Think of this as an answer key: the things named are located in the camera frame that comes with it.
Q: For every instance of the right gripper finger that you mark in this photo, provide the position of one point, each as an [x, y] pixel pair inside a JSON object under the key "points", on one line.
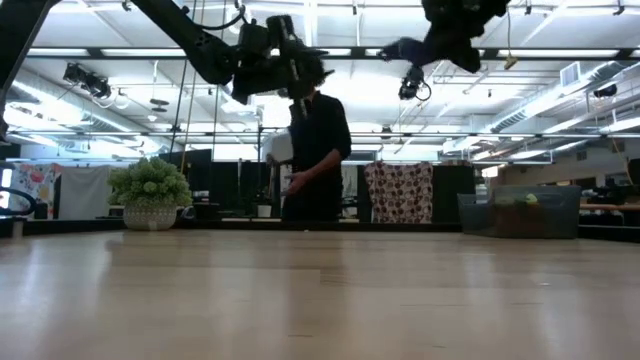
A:
{"points": [[432, 50], [467, 60]]}

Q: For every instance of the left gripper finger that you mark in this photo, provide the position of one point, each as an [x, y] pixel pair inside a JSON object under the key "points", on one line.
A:
{"points": [[299, 95]]}

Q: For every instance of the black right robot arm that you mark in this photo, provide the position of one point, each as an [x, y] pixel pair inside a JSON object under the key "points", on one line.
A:
{"points": [[470, 5]]}

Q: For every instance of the grey plastic basket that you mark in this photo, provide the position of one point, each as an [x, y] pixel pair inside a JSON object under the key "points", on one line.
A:
{"points": [[565, 220]]}

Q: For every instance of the yellow hanging tag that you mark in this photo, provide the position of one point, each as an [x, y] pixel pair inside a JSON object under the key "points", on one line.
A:
{"points": [[510, 62]]}

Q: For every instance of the white cylinder tank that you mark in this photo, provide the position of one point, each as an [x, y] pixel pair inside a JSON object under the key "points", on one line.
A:
{"points": [[280, 147]]}

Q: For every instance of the person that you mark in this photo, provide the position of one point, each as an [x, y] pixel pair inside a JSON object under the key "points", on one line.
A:
{"points": [[320, 165]]}

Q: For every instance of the white air vent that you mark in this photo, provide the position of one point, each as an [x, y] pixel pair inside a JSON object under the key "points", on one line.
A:
{"points": [[570, 75]]}

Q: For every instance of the leaf print cloth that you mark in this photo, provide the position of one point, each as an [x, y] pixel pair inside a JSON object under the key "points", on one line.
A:
{"points": [[350, 190]]}

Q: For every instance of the black partition panel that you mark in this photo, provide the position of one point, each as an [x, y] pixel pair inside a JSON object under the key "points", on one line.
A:
{"points": [[452, 192]]}

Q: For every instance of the brown dotted cloth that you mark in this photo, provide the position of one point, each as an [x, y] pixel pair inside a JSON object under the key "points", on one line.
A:
{"points": [[400, 185]]}

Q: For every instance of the overhead light bar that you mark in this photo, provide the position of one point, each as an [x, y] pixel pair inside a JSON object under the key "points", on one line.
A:
{"points": [[625, 52]]}

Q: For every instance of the green plant in white pot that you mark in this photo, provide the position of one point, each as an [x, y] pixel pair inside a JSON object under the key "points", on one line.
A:
{"points": [[150, 185]]}

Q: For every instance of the plain grey cloth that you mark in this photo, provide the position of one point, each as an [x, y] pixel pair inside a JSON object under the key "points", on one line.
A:
{"points": [[85, 185]]}

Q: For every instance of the white floral cloth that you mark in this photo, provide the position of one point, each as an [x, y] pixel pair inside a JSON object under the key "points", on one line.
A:
{"points": [[35, 180]]}

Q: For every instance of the black metal rack frame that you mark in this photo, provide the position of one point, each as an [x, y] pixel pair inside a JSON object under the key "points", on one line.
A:
{"points": [[259, 170]]}

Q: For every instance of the small black ceiling camera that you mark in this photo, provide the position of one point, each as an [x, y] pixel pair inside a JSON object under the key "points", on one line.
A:
{"points": [[605, 91]]}

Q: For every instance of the black table frame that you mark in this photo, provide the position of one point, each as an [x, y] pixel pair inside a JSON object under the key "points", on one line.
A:
{"points": [[240, 226]]}

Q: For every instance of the long black ceiling camera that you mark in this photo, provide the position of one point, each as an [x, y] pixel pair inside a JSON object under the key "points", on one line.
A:
{"points": [[87, 82]]}

